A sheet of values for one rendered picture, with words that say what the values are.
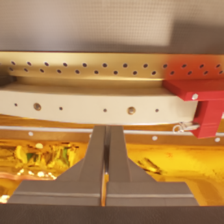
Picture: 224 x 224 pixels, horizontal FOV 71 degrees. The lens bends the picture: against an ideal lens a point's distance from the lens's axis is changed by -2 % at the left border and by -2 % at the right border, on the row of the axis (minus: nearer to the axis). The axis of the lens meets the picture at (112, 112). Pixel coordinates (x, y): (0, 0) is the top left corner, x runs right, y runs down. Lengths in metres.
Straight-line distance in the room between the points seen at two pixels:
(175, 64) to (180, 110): 0.07
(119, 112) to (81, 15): 0.14
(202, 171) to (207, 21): 0.33
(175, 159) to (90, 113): 0.26
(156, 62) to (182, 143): 0.24
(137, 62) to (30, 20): 0.16
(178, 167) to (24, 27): 0.41
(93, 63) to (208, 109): 0.20
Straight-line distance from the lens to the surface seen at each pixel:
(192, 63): 0.30
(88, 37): 0.25
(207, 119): 0.30
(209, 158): 0.48
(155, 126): 0.39
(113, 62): 0.26
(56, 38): 0.26
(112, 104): 0.25
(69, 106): 0.26
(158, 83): 0.31
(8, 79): 0.36
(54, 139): 0.44
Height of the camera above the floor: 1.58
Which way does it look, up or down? 26 degrees up
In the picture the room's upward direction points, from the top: 179 degrees counter-clockwise
